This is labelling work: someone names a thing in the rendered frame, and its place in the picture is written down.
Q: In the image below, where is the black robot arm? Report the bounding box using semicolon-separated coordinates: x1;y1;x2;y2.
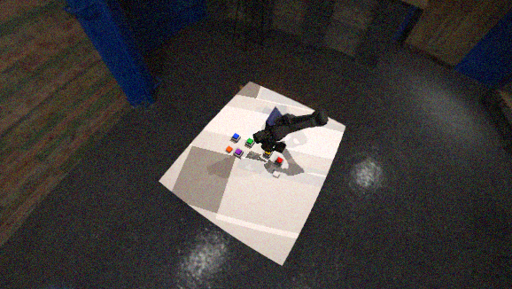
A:
252;108;329;152

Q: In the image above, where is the purple button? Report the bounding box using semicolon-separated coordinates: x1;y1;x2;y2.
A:
233;148;244;159

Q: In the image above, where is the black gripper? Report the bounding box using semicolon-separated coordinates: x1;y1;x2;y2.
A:
273;142;286;153

